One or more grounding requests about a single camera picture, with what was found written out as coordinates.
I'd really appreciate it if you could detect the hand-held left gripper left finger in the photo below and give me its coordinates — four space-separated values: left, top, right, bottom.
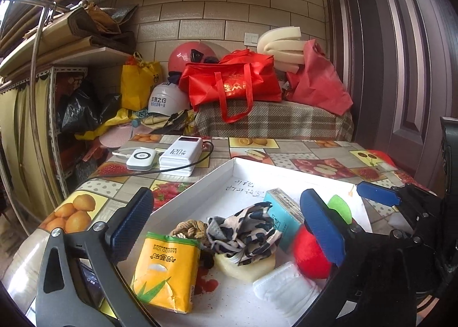
34 187 154 327

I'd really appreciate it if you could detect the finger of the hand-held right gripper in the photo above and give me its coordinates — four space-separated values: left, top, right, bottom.
356 180 444 238

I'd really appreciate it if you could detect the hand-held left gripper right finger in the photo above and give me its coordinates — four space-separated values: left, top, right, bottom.
297 189 416 327

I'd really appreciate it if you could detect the red plush ball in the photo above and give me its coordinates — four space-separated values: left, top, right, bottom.
293 225 333 279

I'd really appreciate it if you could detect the green round sponge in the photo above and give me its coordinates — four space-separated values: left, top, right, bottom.
327 195 353 224

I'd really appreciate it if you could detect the white cardboard box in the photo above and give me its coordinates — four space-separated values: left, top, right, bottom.
118 156 412 327

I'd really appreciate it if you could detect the teal tissue pack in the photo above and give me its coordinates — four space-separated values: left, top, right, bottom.
264 187 305 253

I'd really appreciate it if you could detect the yellow tissue pack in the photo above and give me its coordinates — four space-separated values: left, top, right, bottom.
131 231 200 314

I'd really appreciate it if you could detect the small white power bank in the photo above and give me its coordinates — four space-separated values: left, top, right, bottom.
126 148 159 171

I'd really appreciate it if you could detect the white quilted pad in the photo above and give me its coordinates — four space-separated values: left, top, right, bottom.
252 261 323 317

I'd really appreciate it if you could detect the dark smartphone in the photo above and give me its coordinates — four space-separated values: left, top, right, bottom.
77 261 104 313

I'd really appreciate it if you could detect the leopard print scarf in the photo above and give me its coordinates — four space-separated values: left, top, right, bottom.
207 201 283 266

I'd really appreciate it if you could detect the large white power bank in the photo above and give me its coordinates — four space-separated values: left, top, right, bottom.
159 136 203 174

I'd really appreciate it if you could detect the pale yellow sponge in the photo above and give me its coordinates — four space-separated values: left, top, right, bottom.
214 252 277 282

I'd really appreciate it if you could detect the pink woven hat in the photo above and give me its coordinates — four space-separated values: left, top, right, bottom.
98 126 138 150

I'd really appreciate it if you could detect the black plastic bag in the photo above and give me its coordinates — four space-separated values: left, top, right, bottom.
57 78 122 134

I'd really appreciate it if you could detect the red plastic bag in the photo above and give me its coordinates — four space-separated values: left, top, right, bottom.
286 39 354 115

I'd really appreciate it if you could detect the white helmet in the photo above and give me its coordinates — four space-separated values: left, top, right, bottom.
147 82 191 116

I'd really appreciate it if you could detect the brown metal door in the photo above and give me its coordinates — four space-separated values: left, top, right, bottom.
318 0 458 188

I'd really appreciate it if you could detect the yellow shopping bag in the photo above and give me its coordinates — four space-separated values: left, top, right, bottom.
120 52 163 111

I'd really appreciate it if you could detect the yellow curtain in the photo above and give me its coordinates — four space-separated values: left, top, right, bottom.
0 77 54 213

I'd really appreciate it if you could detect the red tote bag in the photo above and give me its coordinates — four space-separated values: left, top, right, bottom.
178 49 283 124

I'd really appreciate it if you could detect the pink helmet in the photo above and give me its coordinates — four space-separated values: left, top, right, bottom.
168 41 212 77

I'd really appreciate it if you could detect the white shelf board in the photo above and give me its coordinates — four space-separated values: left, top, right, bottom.
0 46 131 77

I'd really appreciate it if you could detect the cream folded foam pad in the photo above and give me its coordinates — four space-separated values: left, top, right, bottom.
257 25 313 74

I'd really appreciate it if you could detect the curved steel tube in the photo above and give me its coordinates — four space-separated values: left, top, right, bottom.
30 0 88 213

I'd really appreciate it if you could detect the beige braided rope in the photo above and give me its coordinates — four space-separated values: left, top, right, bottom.
169 219 209 246

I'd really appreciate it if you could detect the black cable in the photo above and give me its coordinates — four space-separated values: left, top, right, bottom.
148 141 215 172

